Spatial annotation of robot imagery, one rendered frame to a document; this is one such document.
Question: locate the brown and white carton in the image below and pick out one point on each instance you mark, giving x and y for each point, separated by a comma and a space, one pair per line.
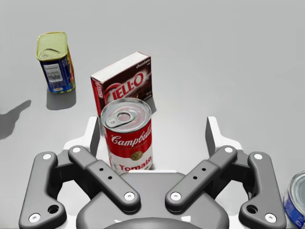
124, 81

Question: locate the red and white can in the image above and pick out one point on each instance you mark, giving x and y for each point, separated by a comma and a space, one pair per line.
129, 138

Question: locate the blue flat can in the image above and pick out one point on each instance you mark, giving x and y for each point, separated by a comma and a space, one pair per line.
295, 200

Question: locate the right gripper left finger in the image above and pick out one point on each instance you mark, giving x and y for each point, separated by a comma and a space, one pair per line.
95, 167

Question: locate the green and blue rectangular can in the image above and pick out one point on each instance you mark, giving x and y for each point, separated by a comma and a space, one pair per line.
56, 64

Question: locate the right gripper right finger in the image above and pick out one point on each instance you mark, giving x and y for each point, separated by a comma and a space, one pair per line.
209, 167

